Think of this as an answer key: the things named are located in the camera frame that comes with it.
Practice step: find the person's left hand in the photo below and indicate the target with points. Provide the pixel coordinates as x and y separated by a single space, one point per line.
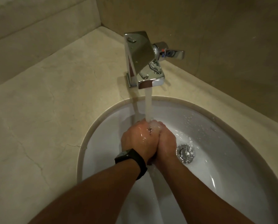
134 138

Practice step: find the person's right hand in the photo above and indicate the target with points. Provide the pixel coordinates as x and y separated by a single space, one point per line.
167 144

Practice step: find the person's right fingers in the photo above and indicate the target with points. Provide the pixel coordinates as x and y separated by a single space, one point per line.
158 125

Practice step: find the person's left fingers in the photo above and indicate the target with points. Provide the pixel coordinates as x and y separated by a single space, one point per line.
148 125

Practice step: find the person's right forearm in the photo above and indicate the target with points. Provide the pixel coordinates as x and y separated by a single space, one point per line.
197 193

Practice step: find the person's left forearm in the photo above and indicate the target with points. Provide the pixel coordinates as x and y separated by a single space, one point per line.
87 195

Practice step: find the black wristwatch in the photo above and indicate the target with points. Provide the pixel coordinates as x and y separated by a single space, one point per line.
132 159

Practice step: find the chrome sink drain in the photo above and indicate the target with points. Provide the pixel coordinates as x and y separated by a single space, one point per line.
185 153

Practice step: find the white ceramic sink basin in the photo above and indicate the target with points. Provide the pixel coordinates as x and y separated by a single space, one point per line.
199 165

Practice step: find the chrome faucet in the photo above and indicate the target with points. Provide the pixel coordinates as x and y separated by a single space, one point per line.
146 60

